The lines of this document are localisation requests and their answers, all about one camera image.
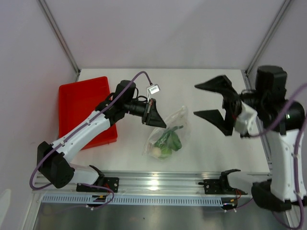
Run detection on aluminium rail frame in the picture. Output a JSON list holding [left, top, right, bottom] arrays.
[[32, 171, 295, 198]]

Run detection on green bell pepper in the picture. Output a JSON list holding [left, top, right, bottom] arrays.
[[167, 132, 182, 151]]

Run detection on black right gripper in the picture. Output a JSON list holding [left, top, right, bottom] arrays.
[[194, 75, 267, 136]]

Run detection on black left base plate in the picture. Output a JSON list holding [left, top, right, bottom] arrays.
[[76, 177, 119, 193]]

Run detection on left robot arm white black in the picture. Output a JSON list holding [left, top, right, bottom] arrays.
[[37, 80, 166, 192]]

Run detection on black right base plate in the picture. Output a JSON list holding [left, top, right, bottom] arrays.
[[198, 169, 247, 195]]

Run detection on clear zip top bag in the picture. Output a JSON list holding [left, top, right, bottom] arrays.
[[142, 106, 191, 161]]

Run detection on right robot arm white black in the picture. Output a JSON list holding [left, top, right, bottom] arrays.
[[194, 65, 307, 212]]

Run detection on right aluminium corner post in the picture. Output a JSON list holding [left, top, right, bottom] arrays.
[[245, 0, 293, 76]]

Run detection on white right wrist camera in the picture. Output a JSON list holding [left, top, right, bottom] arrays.
[[234, 102, 258, 138]]

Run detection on left aluminium corner post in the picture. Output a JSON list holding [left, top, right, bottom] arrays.
[[37, 0, 81, 74]]

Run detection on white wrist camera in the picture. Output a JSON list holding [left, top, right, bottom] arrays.
[[234, 102, 258, 138], [146, 84, 160, 101]]

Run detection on green chili pepper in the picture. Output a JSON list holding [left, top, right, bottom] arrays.
[[154, 130, 172, 148]]

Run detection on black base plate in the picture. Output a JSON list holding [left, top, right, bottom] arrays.
[[198, 169, 247, 195], [76, 177, 119, 193]]

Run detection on red plastic tray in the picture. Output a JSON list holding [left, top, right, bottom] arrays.
[[58, 76, 110, 138]]

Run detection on green round lime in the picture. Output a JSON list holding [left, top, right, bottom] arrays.
[[160, 148, 173, 159]]

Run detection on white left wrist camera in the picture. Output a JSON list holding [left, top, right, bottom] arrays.
[[146, 84, 160, 101]]

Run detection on white slotted cable duct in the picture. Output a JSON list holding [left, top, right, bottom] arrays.
[[42, 194, 223, 207]]

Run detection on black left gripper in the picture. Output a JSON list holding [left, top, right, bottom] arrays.
[[124, 98, 166, 128]]

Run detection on aluminium corner post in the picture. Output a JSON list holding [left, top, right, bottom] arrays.
[[245, 0, 293, 76], [37, 0, 81, 74]]

